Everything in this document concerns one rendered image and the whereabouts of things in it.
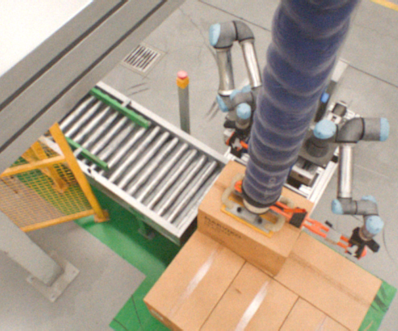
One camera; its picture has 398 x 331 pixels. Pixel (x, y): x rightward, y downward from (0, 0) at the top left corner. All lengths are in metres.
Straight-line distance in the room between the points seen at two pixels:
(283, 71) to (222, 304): 1.75
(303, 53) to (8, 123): 1.08
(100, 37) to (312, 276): 2.63
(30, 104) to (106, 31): 0.11
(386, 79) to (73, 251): 3.40
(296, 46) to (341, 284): 1.95
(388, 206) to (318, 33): 2.78
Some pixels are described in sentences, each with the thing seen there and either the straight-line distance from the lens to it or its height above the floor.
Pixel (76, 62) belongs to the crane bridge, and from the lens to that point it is 0.46.
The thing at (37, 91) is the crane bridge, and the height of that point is 3.01.
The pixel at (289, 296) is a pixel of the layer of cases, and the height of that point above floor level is 0.54.
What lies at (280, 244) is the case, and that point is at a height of 0.95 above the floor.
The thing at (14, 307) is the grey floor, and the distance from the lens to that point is 3.66.
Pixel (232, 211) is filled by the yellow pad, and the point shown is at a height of 0.97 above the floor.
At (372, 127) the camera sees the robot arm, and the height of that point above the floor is 1.62.
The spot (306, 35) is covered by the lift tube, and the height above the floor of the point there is 2.41.
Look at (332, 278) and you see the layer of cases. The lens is 2.99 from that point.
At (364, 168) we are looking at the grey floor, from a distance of 4.05.
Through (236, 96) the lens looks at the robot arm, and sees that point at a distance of 2.44.
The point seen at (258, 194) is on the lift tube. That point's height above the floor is 1.30.
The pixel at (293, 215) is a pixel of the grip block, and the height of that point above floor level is 1.09.
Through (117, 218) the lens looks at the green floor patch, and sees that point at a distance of 3.64.
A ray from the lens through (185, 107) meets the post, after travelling 3.27.
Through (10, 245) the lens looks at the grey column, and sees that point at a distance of 2.80.
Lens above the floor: 3.32
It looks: 61 degrees down
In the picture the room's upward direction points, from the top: straight up
